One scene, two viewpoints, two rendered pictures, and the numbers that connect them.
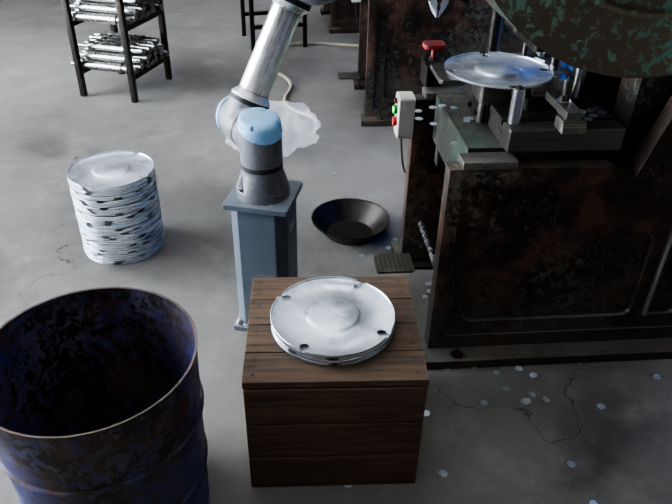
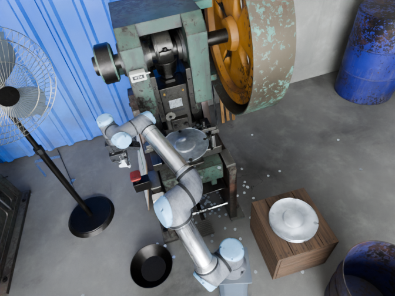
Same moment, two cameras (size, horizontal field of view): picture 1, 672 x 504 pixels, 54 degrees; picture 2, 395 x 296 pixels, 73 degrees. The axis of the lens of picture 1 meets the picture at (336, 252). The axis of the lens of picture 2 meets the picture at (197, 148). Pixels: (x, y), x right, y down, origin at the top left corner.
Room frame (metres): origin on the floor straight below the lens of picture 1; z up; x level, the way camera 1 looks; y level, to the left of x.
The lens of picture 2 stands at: (1.77, 0.71, 1.93)
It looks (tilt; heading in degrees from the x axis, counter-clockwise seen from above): 46 degrees down; 265
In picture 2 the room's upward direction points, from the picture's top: 9 degrees counter-clockwise
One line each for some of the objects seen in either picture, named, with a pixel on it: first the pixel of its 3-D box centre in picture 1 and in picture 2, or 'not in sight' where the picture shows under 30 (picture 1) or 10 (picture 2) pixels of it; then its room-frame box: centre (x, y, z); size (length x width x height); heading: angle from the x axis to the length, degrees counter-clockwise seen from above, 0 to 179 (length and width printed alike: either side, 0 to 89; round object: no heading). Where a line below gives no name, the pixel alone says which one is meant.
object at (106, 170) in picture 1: (111, 169); not in sight; (2.04, 0.79, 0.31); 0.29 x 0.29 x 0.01
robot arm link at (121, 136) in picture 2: not in sight; (121, 134); (2.01, -0.21, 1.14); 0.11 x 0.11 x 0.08; 30
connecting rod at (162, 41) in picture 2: not in sight; (165, 61); (1.75, -0.55, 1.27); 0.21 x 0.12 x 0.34; 95
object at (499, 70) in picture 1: (498, 69); (184, 144); (1.74, -0.43, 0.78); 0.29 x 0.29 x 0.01
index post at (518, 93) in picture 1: (516, 104); (212, 140); (1.57, -0.44, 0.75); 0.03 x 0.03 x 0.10; 5
